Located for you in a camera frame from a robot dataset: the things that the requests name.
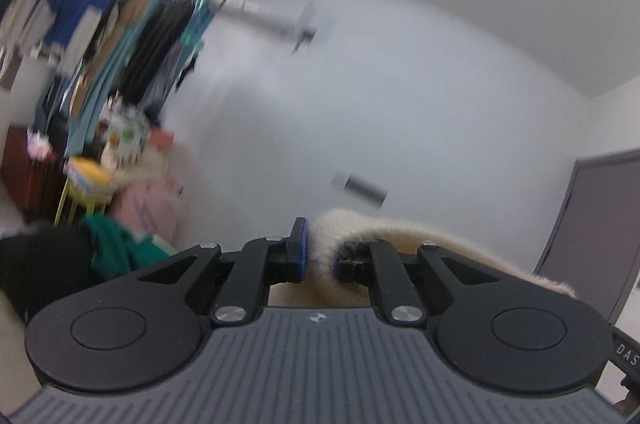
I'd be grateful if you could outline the row of hanging clothes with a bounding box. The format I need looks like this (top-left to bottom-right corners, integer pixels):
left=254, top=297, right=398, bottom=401
left=0, top=0, right=241, bottom=155

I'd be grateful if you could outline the green garment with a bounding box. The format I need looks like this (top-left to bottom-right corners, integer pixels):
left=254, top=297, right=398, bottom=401
left=82, top=214, right=176, bottom=280

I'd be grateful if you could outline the pink cloth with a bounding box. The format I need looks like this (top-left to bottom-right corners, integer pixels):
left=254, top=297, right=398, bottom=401
left=112, top=179, right=183, bottom=250

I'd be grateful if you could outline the black cloth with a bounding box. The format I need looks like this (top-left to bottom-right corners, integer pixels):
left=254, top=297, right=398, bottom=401
left=0, top=226, right=106, bottom=320

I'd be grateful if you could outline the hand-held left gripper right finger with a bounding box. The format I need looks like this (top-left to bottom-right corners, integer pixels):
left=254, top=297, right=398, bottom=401
left=332, top=240, right=506, bottom=325

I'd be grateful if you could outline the cream plush cloth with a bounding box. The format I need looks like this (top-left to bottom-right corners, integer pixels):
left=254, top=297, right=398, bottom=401
left=115, top=149, right=168, bottom=187

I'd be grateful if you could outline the beige fuzzy sock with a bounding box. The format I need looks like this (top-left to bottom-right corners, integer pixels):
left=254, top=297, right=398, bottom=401
left=267, top=208, right=581, bottom=309

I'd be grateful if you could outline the dark wall fixture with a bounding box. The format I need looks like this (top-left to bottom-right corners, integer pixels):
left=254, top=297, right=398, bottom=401
left=292, top=1, right=318, bottom=55

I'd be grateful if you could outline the orange box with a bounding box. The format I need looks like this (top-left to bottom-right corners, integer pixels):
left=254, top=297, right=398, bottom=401
left=150, top=129, right=176, bottom=152

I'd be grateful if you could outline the printed white bag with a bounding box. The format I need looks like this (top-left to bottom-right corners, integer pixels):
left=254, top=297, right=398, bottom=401
left=97, top=104, right=151, bottom=170

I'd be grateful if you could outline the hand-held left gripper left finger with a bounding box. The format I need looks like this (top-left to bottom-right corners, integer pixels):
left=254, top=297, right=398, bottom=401
left=137, top=218, right=308, bottom=327

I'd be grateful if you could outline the dark red cabinet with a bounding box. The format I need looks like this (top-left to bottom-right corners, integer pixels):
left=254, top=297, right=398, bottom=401
left=0, top=126, right=66, bottom=225

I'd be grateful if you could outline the yellow stool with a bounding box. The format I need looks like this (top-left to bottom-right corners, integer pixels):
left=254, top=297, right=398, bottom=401
left=52, top=156, right=113, bottom=227

